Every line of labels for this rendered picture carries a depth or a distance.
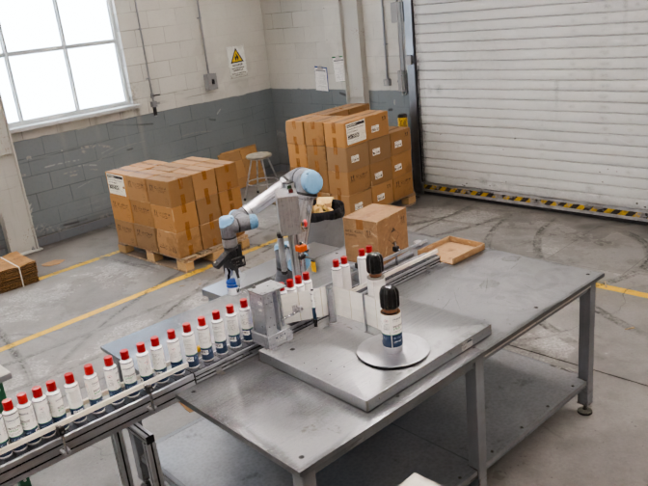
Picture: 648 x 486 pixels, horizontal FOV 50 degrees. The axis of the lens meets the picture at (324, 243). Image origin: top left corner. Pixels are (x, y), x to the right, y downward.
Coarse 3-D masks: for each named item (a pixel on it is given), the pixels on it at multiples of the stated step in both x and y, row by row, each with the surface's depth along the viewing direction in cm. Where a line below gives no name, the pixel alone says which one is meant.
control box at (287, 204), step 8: (280, 192) 332; (280, 200) 323; (288, 200) 324; (296, 200) 324; (280, 208) 325; (288, 208) 325; (296, 208) 326; (280, 216) 326; (288, 216) 326; (296, 216) 327; (280, 224) 327; (288, 224) 328; (296, 224) 328; (288, 232) 329; (296, 232) 329
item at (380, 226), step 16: (368, 208) 416; (384, 208) 412; (400, 208) 409; (352, 224) 401; (368, 224) 393; (384, 224) 396; (400, 224) 409; (352, 240) 405; (368, 240) 397; (384, 240) 398; (400, 240) 411; (352, 256) 409; (384, 256) 400
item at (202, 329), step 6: (198, 318) 300; (204, 318) 301; (204, 324) 301; (198, 330) 301; (204, 330) 300; (198, 336) 303; (204, 336) 301; (204, 342) 302; (210, 342) 304; (204, 348) 303; (210, 348) 304; (204, 354) 304; (210, 354) 304; (204, 360) 305; (210, 360) 305
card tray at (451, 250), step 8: (440, 240) 426; (448, 240) 432; (456, 240) 428; (464, 240) 423; (472, 240) 419; (424, 248) 417; (432, 248) 422; (440, 248) 422; (448, 248) 421; (456, 248) 419; (464, 248) 418; (472, 248) 417; (480, 248) 411; (440, 256) 409; (448, 256) 407; (456, 256) 396; (464, 256) 401
